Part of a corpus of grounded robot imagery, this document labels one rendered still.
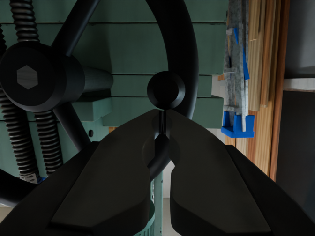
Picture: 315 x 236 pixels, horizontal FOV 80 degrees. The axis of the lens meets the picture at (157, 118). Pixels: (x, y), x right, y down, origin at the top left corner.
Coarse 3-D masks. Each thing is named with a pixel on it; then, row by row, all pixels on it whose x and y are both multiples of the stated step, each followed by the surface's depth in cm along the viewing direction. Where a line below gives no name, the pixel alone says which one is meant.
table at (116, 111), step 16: (80, 96) 35; (96, 96) 35; (112, 96) 36; (128, 96) 36; (0, 112) 27; (32, 112) 27; (80, 112) 27; (96, 112) 28; (112, 112) 36; (128, 112) 36; (144, 112) 36; (208, 112) 36; (208, 128) 36
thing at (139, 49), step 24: (48, 24) 34; (96, 24) 34; (120, 24) 33; (144, 24) 33; (216, 24) 33; (96, 48) 34; (120, 48) 34; (144, 48) 34; (216, 48) 33; (120, 72) 35; (144, 72) 35; (216, 72) 34
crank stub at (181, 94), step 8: (160, 72) 12; (168, 72) 12; (152, 80) 12; (160, 80) 11; (168, 80) 11; (176, 80) 11; (152, 88) 11; (160, 88) 11; (168, 88) 11; (176, 88) 11; (184, 88) 12; (152, 96) 11; (160, 96) 11; (168, 96) 11; (176, 96) 11; (160, 104) 12; (168, 104) 11; (176, 104) 12
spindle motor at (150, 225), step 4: (152, 204) 61; (152, 208) 59; (152, 212) 57; (152, 216) 56; (148, 220) 54; (152, 220) 56; (148, 224) 54; (152, 224) 57; (144, 228) 53; (148, 228) 54; (152, 228) 58; (140, 232) 52; (144, 232) 53; (148, 232) 55; (152, 232) 58
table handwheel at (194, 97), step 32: (96, 0) 16; (160, 0) 15; (64, 32) 16; (192, 32) 16; (0, 64) 16; (32, 64) 15; (64, 64) 16; (192, 64) 16; (32, 96) 16; (64, 96) 17; (192, 96) 17; (64, 128) 18; (160, 160) 18; (0, 192) 19
